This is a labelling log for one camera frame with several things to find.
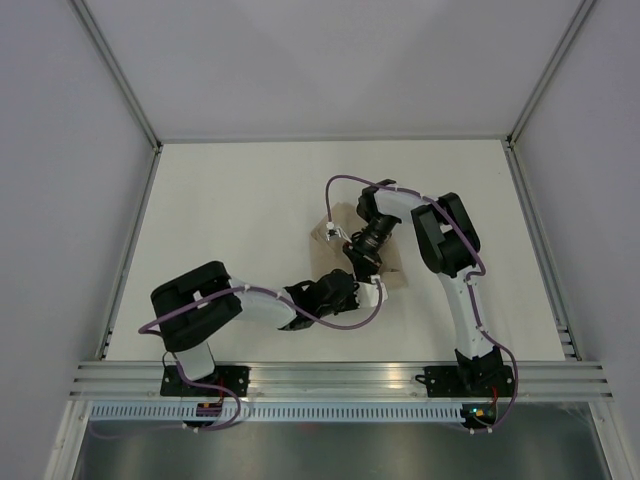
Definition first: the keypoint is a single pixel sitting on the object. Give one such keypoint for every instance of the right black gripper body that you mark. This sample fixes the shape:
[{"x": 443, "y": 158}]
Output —
[{"x": 373, "y": 235}]

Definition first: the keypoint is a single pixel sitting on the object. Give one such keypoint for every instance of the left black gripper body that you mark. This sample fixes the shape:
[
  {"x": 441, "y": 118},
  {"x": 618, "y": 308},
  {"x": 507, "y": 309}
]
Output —
[{"x": 348, "y": 303}]

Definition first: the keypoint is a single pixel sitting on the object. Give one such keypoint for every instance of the beige cloth napkin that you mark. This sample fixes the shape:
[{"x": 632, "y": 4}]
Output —
[{"x": 326, "y": 255}]

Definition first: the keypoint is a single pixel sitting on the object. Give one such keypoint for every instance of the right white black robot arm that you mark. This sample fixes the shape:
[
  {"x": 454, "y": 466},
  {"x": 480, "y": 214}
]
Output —
[{"x": 449, "y": 246}]

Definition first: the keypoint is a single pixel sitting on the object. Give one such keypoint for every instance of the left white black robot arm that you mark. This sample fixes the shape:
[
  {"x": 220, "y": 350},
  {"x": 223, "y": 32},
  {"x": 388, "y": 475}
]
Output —
[{"x": 197, "y": 304}]

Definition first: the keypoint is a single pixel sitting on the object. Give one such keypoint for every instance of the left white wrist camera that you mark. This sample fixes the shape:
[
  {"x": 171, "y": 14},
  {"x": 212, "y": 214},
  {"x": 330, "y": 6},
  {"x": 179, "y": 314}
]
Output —
[{"x": 372, "y": 293}]

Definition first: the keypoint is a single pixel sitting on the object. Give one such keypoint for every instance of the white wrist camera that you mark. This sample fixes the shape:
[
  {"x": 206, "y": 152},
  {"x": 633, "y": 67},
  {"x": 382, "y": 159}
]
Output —
[
  {"x": 335, "y": 232},
  {"x": 372, "y": 293}
]

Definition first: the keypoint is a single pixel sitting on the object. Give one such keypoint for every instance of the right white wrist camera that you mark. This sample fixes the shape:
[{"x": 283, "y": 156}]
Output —
[{"x": 335, "y": 232}]

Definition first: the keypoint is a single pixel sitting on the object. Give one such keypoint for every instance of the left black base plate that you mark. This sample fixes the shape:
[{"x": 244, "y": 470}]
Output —
[{"x": 225, "y": 380}]

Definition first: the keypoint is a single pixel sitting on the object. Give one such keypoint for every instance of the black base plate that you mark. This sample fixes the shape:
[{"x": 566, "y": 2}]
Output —
[
  {"x": 225, "y": 380},
  {"x": 445, "y": 382}
]

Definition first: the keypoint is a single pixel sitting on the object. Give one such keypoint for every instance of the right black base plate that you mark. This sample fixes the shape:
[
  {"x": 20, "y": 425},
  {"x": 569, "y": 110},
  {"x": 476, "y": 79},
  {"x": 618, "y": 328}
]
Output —
[{"x": 445, "y": 382}]

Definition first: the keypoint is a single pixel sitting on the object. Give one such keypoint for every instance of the aluminium mounting rail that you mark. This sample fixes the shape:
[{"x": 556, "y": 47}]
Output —
[{"x": 280, "y": 381}]

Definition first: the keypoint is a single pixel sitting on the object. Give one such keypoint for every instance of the white slotted cable duct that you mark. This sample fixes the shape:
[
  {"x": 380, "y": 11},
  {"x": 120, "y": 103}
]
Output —
[{"x": 285, "y": 412}]

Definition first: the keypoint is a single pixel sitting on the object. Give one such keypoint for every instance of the right aluminium frame post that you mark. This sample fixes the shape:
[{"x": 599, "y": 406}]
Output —
[{"x": 568, "y": 38}]

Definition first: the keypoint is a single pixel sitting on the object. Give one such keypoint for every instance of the aluminium frame post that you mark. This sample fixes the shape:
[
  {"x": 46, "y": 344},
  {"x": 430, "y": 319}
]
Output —
[
  {"x": 97, "y": 38},
  {"x": 568, "y": 38}
]

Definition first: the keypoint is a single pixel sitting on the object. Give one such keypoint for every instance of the left aluminium frame post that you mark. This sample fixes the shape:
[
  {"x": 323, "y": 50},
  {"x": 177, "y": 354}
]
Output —
[{"x": 97, "y": 38}]

